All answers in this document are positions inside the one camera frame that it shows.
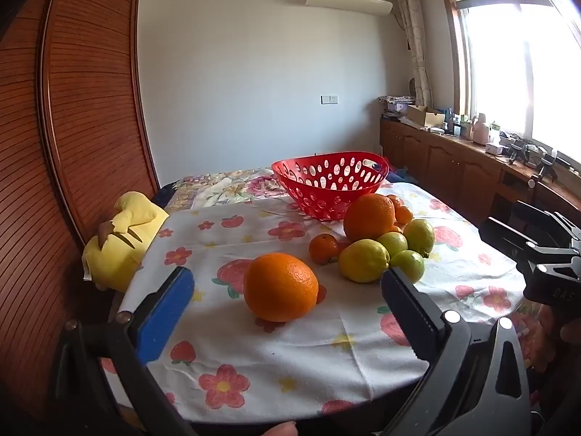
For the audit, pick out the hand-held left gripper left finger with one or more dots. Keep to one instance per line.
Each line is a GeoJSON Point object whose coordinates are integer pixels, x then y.
{"type": "Point", "coordinates": [163, 315]}

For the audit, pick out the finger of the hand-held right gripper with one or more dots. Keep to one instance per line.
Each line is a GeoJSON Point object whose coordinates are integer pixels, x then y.
{"type": "Point", "coordinates": [540, 222]}
{"type": "Point", "coordinates": [508, 238]}

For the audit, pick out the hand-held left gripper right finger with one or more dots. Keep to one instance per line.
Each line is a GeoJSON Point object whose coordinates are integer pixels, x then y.
{"type": "Point", "coordinates": [408, 318]}

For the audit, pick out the yellow-green lemon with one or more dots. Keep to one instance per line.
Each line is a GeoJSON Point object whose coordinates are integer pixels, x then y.
{"type": "Point", "coordinates": [392, 243]}
{"type": "Point", "coordinates": [364, 261]}
{"type": "Point", "coordinates": [420, 236]}
{"type": "Point", "coordinates": [411, 265]}

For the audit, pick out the small mandarin orange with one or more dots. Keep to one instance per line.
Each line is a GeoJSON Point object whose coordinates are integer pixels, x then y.
{"type": "Point", "coordinates": [405, 215]}
{"type": "Point", "coordinates": [395, 200]}

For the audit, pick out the large orange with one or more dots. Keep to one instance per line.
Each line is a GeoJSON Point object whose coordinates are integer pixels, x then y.
{"type": "Point", "coordinates": [281, 286]}
{"type": "Point", "coordinates": [367, 215]}

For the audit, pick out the red perforated plastic basket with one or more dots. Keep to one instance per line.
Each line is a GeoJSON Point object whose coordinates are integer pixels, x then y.
{"type": "Point", "coordinates": [327, 190]}

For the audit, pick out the person's right hand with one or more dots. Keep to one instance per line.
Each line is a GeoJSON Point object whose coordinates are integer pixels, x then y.
{"type": "Point", "coordinates": [572, 331]}

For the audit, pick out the person's left hand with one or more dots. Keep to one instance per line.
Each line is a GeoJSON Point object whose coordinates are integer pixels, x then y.
{"type": "Point", "coordinates": [279, 430]}

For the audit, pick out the small black tripod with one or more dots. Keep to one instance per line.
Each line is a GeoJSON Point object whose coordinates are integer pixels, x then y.
{"type": "Point", "coordinates": [517, 152]}
{"type": "Point", "coordinates": [548, 166]}

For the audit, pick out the small white box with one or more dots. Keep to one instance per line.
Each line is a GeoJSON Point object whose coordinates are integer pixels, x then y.
{"type": "Point", "coordinates": [493, 148]}

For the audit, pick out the low wooden cabinet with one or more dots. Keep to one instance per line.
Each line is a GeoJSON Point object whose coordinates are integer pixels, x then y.
{"type": "Point", "coordinates": [445, 163]}

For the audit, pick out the yellow plush toy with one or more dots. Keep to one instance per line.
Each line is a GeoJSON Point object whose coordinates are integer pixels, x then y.
{"type": "Point", "coordinates": [131, 218]}

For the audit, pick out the white flower-print tablecloth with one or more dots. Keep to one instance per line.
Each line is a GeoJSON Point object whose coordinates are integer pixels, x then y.
{"type": "Point", "coordinates": [272, 363]}

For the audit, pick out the blue bottle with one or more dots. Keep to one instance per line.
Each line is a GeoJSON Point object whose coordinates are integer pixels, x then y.
{"type": "Point", "coordinates": [450, 122]}

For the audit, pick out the floral bed cover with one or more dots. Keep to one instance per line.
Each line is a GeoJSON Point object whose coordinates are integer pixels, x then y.
{"type": "Point", "coordinates": [218, 186]}

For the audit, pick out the open cardboard box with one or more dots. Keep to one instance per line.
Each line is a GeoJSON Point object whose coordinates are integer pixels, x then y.
{"type": "Point", "coordinates": [424, 116]}

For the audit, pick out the wooden framed window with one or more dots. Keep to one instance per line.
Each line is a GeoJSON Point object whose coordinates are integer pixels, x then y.
{"type": "Point", "coordinates": [508, 54]}

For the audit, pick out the folded patterned cloth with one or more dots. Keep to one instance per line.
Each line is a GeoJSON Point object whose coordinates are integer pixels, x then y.
{"type": "Point", "coordinates": [395, 99]}

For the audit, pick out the patterned white curtain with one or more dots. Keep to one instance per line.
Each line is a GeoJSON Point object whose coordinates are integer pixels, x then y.
{"type": "Point", "coordinates": [415, 45]}

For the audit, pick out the wooden slatted wardrobe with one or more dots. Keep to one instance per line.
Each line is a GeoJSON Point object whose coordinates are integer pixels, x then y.
{"type": "Point", "coordinates": [81, 100]}

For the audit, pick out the white wall switch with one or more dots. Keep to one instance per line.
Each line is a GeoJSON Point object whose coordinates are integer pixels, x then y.
{"type": "Point", "coordinates": [329, 99]}

